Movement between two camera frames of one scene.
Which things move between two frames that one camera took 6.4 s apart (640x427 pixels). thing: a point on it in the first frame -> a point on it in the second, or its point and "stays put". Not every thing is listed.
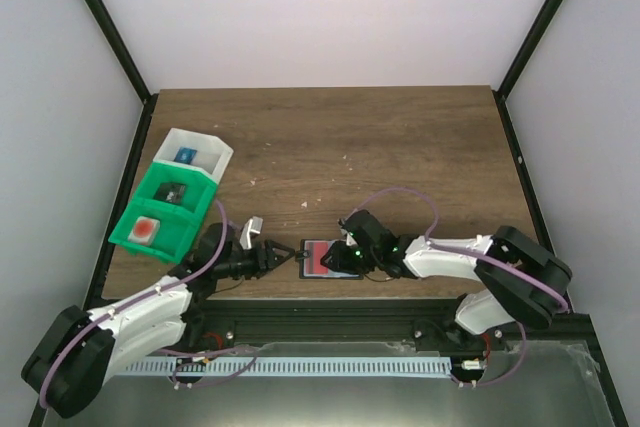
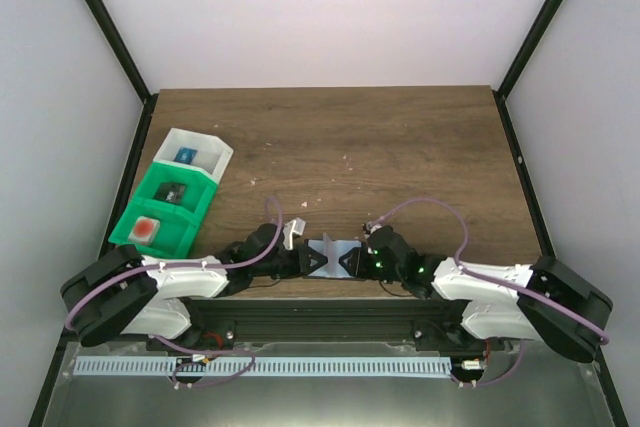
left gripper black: x=270 y=258 -> x=304 y=254
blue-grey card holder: x=310 y=254 stays put
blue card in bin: x=185 y=155 stays put
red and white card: x=145 y=230 stays put
